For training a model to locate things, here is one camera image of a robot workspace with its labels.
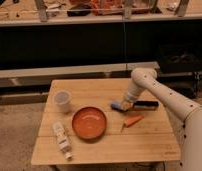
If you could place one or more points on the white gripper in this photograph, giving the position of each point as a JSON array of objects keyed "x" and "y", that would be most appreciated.
[{"x": 127, "y": 105}]

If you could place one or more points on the translucent plastic cup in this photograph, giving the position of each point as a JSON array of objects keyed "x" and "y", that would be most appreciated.
[{"x": 62, "y": 99}]

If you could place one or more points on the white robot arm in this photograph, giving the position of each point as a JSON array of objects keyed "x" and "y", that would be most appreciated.
[{"x": 186, "y": 110}]

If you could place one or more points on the long workbench shelf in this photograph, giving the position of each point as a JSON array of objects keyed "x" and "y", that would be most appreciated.
[{"x": 65, "y": 12}]

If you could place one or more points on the orange bowl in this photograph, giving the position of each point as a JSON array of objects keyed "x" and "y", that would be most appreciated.
[{"x": 89, "y": 123}]

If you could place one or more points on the white plastic bottle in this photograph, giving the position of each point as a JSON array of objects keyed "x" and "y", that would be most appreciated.
[{"x": 62, "y": 140}]

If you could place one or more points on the orange toy carrot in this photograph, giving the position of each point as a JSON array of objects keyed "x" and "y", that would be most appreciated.
[{"x": 128, "y": 122}]

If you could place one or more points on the wooden table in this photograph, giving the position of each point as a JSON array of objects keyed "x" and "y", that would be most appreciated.
[{"x": 150, "y": 140}]

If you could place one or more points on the black bin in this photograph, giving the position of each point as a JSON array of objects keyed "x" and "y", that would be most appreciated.
[{"x": 177, "y": 58}]

